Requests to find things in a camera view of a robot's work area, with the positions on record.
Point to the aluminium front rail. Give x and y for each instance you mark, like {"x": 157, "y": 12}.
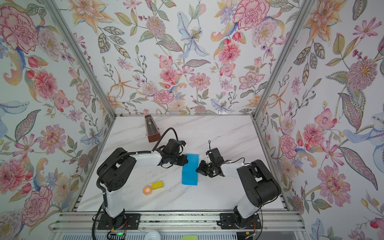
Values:
{"x": 271, "y": 221}

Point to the left back aluminium corner post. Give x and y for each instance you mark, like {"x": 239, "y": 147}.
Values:
{"x": 57, "y": 17}

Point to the orange tape roll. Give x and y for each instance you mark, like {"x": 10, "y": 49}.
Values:
{"x": 148, "y": 190}

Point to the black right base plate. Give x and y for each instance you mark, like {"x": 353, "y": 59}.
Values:
{"x": 232, "y": 221}

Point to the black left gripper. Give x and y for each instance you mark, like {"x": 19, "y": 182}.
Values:
{"x": 182, "y": 163}

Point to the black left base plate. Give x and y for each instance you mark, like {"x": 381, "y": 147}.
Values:
{"x": 121, "y": 222}

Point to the right back aluminium corner post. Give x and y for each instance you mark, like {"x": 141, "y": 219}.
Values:
{"x": 303, "y": 12}

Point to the aluminium corner post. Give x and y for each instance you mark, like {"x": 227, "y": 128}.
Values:
{"x": 57, "y": 17}
{"x": 303, "y": 12}

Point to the yellow block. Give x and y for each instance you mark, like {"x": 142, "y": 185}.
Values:
{"x": 157, "y": 185}

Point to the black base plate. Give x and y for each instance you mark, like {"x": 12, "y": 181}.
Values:
{"x": 232, "y": 221}
{"x": 121, "y": 222}

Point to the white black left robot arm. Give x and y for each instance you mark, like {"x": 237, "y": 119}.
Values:
{"x": 114, "y": 172}

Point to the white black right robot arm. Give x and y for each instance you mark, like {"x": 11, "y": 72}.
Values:
{"x": 260, "y": 186}

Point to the brown wooden metronome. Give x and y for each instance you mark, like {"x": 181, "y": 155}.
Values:
{"x": 153, "y": 133}

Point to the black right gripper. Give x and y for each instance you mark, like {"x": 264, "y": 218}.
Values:
{"x": 201, "y": 169}

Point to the blue square paper sheet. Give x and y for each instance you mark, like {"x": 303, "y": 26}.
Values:
{"x": 189, "y": 174}

